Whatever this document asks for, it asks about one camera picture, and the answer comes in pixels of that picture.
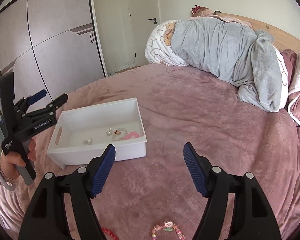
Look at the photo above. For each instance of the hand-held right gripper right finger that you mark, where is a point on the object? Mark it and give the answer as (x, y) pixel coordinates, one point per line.
(193, 170)

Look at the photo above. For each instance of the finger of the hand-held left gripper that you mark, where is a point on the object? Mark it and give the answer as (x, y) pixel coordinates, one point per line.
(38, 94)
(60, 99)

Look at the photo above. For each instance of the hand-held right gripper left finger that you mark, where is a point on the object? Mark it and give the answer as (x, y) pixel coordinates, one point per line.
(103, 172)

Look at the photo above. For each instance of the silver ingot charm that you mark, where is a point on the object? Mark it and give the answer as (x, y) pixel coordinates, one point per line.
(85, 141)
(91, 141)

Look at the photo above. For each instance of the white plastic storage box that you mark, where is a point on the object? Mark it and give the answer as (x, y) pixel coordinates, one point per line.
(95, 115)

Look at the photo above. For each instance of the silver star charm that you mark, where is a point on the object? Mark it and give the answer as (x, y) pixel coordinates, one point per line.
(109, 131)

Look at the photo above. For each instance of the person's left hand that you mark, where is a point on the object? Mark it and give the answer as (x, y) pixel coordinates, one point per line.
(7, 166)

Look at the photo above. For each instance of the pink plush blanket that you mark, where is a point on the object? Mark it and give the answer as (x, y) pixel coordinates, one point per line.
(190, 105)

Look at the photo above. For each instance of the grey sliding wardrobe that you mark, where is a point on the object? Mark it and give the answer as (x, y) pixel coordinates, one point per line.
(52, 30)

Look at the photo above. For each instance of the pale jade bangle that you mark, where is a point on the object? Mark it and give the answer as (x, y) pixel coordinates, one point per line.
(2, 183)

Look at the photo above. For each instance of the white door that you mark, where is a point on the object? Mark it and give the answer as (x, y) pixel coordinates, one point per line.
(142, 42)

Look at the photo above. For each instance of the grey quilt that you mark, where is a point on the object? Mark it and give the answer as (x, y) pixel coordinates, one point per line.
(215, 50)

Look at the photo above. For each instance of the red polka dot bow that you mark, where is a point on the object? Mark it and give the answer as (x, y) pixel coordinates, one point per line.
(197, 10)

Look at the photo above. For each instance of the wooden headboard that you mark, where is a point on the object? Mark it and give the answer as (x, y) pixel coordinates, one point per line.
(277, 27)

